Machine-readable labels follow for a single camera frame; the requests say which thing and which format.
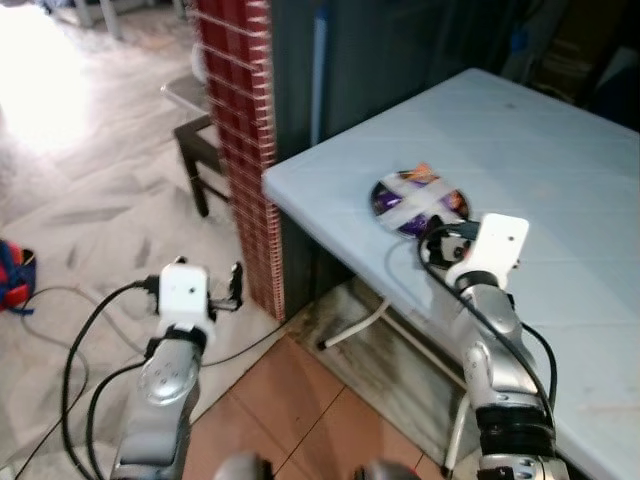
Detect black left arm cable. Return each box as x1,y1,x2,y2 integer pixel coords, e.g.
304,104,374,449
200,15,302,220
58,278,166,480

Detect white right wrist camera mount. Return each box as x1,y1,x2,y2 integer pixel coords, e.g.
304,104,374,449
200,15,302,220
446,212,530,291

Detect red tiled pillar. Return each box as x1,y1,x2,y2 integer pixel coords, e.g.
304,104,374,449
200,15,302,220
192,0,287,323

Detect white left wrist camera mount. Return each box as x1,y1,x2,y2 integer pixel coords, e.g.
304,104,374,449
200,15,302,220
157,260,217,337

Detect purple food plate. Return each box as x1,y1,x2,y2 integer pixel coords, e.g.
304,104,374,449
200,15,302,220
369,164,470,239

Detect robot right leg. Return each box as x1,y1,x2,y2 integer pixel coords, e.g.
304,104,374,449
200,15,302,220
355,460,423,480

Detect dark framed stool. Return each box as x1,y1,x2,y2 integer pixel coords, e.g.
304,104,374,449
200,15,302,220
160,72,233,219

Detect robot left leg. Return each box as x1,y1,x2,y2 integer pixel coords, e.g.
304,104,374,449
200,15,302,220
212,453,273,480

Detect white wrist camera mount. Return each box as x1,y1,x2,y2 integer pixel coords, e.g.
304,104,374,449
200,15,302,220
157,260,217,337
446,212,530,291

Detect white plastic table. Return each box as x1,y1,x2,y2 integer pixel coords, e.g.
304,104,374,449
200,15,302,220
262,67,640,480

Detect red and blue bag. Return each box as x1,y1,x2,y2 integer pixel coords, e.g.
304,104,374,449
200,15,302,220
0,239,39,315

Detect robot leg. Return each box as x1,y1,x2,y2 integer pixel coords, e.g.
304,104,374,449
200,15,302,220
355,460,423,480
212,453,273,480

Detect blue pole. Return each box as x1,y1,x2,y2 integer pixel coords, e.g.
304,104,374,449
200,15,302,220
310,8,331,147

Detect thin black floor cable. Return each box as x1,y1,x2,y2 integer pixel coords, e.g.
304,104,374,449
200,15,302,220
20,285,286,369

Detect white pipe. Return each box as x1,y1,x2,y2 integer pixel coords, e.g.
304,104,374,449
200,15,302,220
317,296,393,352

